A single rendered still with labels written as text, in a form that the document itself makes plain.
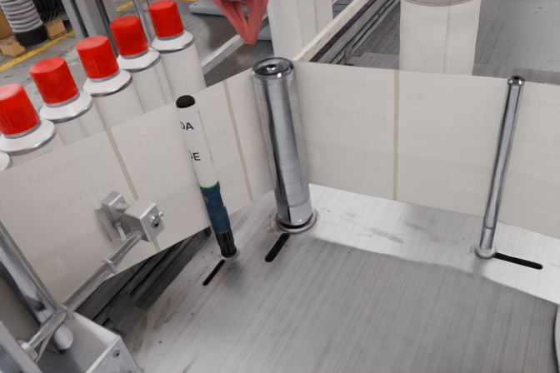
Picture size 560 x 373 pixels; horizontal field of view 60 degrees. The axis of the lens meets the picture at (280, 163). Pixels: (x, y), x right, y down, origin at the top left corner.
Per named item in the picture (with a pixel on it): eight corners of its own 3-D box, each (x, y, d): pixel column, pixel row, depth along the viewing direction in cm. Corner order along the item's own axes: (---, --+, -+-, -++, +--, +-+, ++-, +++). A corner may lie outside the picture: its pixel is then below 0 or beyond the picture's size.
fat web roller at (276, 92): (305, 239, 51) (282, 82, 39) (268, 227, 53) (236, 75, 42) (323, 211, 54) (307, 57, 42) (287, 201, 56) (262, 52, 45)
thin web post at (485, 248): (493, 261, 45) (529, 86, 34) (472, 256, 46) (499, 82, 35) (497, 247, 47) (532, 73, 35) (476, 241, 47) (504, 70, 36)
